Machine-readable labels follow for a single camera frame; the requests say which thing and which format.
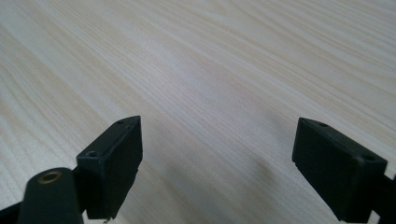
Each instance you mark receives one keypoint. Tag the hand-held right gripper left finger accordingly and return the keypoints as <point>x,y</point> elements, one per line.
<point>109,168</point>

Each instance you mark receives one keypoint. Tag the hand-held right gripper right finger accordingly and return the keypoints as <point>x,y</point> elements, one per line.
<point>336,174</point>

